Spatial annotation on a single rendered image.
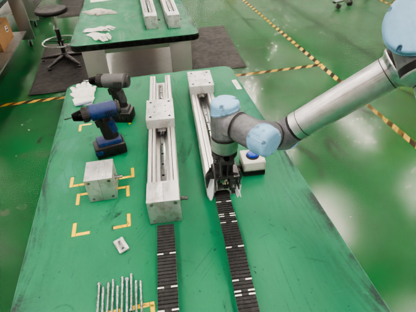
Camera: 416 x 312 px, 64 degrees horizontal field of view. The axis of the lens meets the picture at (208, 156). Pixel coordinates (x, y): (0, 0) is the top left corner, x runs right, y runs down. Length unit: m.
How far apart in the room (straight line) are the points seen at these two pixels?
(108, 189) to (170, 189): 0.23
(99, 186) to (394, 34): 0.91
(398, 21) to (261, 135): 0.33
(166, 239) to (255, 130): 0.42
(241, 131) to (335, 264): 0.46
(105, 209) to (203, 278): 0.42
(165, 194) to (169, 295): 0.30
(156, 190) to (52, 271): 0.36
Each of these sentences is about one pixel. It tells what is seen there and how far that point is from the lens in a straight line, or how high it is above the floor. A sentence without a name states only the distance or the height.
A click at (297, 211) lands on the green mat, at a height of 0.78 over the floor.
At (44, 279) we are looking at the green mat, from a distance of 1.06.
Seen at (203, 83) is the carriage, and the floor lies 0.90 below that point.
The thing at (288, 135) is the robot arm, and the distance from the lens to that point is 0.88.
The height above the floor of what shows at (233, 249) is 0.81.
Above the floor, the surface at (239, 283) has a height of 0.81.
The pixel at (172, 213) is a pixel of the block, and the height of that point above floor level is 0.82.
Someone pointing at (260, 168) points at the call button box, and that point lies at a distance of 1.20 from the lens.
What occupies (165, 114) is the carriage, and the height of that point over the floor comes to 0.90.
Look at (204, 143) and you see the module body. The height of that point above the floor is 0.86.
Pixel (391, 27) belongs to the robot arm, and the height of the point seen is 1.40.
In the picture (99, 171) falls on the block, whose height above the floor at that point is 0.87.
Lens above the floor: 1.59
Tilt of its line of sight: 39 degrees down
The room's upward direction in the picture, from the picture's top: 3 degrees counter-clockwise
